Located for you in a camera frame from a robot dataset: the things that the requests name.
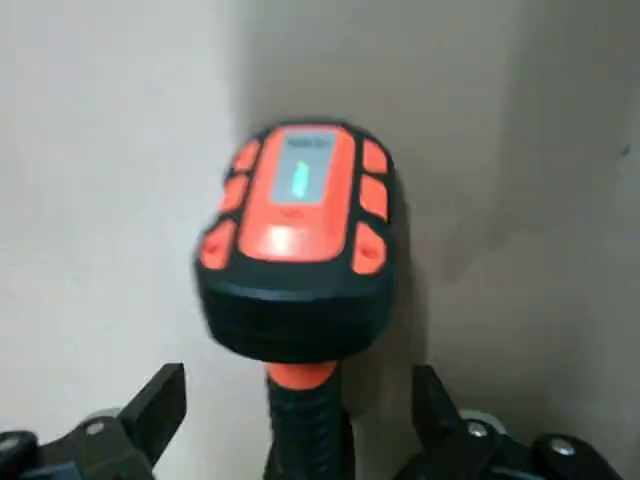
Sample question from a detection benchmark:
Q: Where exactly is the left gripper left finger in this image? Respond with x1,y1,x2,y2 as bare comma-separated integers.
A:
0,363,188,480

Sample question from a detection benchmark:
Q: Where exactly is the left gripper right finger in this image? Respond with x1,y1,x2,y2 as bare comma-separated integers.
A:
397,364,634,480

